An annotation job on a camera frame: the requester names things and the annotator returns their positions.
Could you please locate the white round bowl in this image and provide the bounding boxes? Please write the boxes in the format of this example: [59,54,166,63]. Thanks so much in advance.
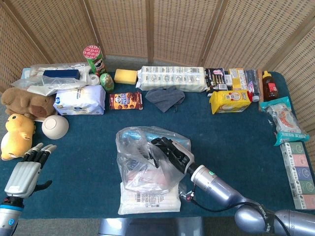
[41,115,69,140]

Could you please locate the brown cookie box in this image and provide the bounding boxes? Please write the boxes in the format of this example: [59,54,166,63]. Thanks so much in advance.
[109,92,144,111]

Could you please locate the long white tissue multipack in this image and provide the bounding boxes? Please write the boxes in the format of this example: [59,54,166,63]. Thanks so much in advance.
[135,65,208,93]

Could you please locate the white flat barcode package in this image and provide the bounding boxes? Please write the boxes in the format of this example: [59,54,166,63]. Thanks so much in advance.
[118,182,182,215]

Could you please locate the white tape roll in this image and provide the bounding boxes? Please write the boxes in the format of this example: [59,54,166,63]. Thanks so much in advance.
[88,73,101,86]

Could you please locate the wicker folding screen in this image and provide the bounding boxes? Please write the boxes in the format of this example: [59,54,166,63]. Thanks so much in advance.
[0,0,315,133]

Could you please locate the green Pringles can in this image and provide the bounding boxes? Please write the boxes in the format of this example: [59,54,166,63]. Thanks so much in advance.
[83,45,108,77]

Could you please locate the yellow sponge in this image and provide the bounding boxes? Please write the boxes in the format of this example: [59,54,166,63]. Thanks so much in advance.
[114,68,138,86]

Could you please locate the clear bag with blue box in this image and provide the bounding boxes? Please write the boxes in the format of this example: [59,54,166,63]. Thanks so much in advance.
[11,62,93,97]

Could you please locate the dark blue box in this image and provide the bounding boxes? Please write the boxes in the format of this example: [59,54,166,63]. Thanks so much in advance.
[42,69,81,81]

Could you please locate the black pink snack box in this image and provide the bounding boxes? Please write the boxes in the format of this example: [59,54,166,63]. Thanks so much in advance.
[204,68,227,96]

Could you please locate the yellow plush toy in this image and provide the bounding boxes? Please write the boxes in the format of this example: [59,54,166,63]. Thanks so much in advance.
[0,113,36,161]

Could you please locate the dark purple tube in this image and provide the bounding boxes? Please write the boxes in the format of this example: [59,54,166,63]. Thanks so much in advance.
[245,69,260,103]

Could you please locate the yellow orange box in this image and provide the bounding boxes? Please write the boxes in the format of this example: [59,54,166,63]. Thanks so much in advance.
[228,68,248,91]

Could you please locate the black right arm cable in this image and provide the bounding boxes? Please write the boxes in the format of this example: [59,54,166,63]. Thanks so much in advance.
[189,183,293,236]

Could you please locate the brown capybara plush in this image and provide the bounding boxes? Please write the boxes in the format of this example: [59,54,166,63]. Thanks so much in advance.
[0,87,57,120]

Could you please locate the teal rice cracker pack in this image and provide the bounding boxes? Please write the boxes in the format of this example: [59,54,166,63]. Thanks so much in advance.
[259,96,311,147]

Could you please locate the grey cloth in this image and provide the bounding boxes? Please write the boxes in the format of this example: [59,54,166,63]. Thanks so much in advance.
[145,85,186,113]

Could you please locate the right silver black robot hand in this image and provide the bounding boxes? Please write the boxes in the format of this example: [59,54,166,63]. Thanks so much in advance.
[150,137,195,175]

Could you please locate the blue table cover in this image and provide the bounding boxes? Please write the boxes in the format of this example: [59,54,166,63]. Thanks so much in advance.
[0,71,315,219]

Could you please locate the clear plastic shopping bag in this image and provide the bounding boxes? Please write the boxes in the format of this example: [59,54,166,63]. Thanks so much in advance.
[115,126,192,192]

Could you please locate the small clear red-label packet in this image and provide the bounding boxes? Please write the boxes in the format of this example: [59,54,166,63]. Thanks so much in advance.
[179,183,197,203]

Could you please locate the green egg-shaped toy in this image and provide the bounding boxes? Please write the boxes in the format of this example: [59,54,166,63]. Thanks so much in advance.
[99,73,115,93]

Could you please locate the white blue soft pack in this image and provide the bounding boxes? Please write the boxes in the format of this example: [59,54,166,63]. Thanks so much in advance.
[53,85,106,116]

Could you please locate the multicoloured box strip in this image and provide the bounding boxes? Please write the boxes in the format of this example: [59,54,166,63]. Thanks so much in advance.
[280,142,315,210]

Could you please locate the brown wooden stick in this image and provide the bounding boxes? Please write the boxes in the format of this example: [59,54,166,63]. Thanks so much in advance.
[256,68,265,113]

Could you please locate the brown honey bottle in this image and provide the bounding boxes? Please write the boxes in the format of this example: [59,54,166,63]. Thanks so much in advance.
[262,70,280,101]

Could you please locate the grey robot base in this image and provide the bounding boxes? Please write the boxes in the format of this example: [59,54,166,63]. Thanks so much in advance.
[97,216,204,236]

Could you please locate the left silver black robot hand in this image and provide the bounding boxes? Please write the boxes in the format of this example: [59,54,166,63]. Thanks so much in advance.
[4,142,57,199]

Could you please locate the yellow snack package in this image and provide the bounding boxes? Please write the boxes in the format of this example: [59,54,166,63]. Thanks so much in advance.
[209,89,252,115]

